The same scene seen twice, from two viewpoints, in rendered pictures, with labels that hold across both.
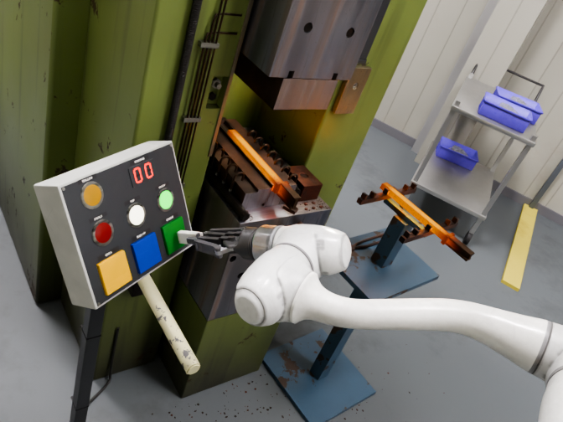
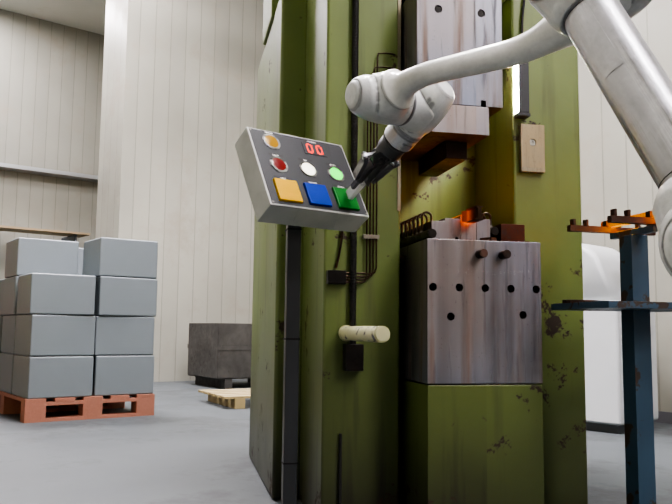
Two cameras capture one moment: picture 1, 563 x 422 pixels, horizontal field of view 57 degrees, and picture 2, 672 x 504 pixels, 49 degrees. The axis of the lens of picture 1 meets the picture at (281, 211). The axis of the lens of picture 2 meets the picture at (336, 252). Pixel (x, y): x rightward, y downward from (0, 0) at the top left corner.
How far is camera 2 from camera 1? 1.73 m
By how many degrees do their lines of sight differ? 51
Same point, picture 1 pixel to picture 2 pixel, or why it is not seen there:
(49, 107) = (278, 245)
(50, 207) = (243, 148)
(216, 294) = (427, 338)
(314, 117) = (508, 188)
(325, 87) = (477, 113)
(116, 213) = (291, 160)
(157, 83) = (336, 137)
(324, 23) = not seen: hidden behind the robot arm
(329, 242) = not seen: hidden behind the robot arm
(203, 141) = (388, 194)
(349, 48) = (487, 79)
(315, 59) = (456, 87)
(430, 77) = not seen: outside the picture
